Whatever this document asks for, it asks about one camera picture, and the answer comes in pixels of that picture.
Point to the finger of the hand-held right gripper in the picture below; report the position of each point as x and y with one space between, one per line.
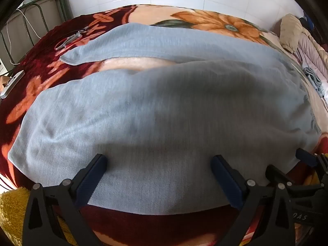
275 173
305 156

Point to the yellow fuzzy cloth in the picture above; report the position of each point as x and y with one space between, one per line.
12 210

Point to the blue garment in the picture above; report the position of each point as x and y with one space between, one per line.
306 21

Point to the white flat device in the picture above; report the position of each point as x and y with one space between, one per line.
12 82

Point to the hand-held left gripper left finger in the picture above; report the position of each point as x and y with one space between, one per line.
91 178

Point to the floral printed blanket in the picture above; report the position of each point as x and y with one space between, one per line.
217 20

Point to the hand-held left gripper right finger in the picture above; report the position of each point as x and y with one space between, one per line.
226 182

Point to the pink quilted jacket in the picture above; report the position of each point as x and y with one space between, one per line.
315 53

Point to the grey metal hand tool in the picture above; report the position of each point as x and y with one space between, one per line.
68 40

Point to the beige puffer jacket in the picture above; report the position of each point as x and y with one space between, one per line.
290 30

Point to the small grey-blue knitted cloth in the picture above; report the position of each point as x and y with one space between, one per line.
312 78

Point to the grey fleece pants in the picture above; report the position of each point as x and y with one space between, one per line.
153 107

